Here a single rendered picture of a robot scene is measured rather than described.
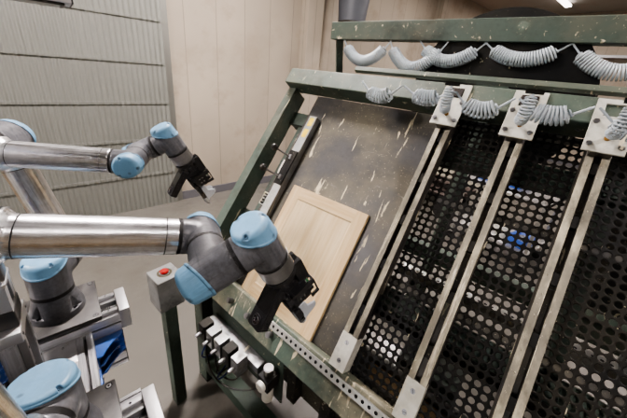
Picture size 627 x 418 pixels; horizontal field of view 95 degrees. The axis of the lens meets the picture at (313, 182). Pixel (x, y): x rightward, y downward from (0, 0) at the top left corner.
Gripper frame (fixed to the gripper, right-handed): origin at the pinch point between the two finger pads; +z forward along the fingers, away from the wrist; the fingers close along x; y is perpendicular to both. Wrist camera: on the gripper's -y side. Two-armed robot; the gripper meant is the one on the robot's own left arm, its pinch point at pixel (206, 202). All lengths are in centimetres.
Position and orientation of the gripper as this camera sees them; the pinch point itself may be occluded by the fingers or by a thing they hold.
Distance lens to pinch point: 127.7
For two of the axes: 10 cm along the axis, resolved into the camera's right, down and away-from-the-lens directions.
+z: 2.8, 7.4, 6.1
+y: 7.3, -5.8, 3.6
